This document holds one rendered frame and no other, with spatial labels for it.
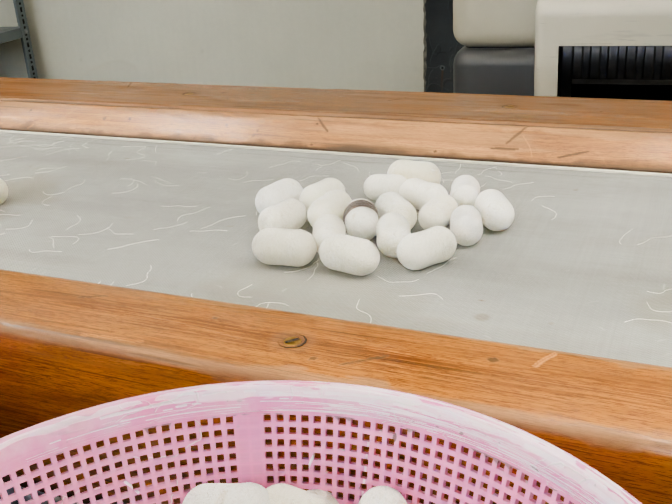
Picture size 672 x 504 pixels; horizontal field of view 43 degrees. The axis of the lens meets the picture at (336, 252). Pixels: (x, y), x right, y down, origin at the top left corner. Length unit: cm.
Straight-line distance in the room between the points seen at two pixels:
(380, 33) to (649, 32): 164
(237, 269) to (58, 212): 18
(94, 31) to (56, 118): 220
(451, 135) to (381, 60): 198
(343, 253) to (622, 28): 66
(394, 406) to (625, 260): 22
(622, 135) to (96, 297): 39
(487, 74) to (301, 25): 138
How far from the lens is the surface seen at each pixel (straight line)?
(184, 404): 32
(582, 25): 107
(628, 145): 65
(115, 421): 33
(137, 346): 37
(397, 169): 59
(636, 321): 43
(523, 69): 138
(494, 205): 52
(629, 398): 33
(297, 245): 47
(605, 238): 52
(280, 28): 273
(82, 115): 84
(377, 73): 266
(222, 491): 31
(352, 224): 51
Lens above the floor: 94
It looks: 23 degrees down
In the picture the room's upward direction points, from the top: 4 degrees counter-clockwise
